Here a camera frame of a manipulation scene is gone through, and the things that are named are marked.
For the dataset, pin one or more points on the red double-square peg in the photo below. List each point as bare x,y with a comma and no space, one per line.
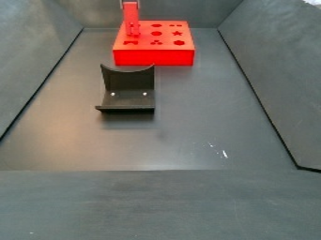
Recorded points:
132,18

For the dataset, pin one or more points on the black curved cradle holder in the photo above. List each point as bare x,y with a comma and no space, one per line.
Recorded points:
129,90

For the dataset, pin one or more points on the red shape-sorter block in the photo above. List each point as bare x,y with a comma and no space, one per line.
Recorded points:
164,45

